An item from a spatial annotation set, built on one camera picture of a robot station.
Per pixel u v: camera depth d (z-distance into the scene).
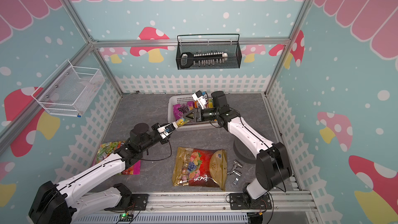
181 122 0.75
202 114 0.68
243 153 0.84
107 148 0.89
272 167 0.44
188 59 0.90
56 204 0.39
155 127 0.69
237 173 0.81
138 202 0.74
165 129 0.64
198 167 0.81
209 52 0.92
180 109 1.03
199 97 0.71
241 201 0.74
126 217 0.73
